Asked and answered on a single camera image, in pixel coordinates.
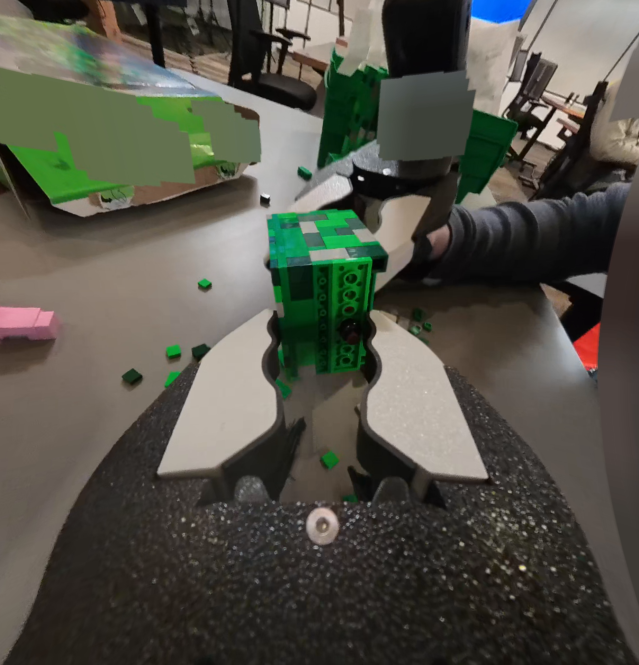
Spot loose small green bricks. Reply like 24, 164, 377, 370
121, 166, 433, 504

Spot green toy box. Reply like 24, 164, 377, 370
0, 13, 262, 218

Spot grey desk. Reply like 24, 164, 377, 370
0, 68, 598, 665

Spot blue display screen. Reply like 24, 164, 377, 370
470, 0, 538, 24

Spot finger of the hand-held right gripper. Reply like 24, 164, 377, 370
292, 156, 363, 210
368, 193, 440, 293

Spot pink toy pig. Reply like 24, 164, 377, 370
0, 296, 61, 345

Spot black office chair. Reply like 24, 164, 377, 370
504, 49, 611, 198
227, 0, 318, 111

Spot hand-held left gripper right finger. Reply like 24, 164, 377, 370
357, 311, 489, 494

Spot person's right hand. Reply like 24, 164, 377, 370
426, 223, 453, 260

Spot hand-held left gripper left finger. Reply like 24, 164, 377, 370
157, 310, 299, 491

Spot green mosaic brick cube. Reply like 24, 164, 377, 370
266, 209, 391, 382

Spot red item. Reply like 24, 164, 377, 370
574, 322, 603, 372

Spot person's right forearm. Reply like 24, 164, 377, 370
441, 182, 632, 285

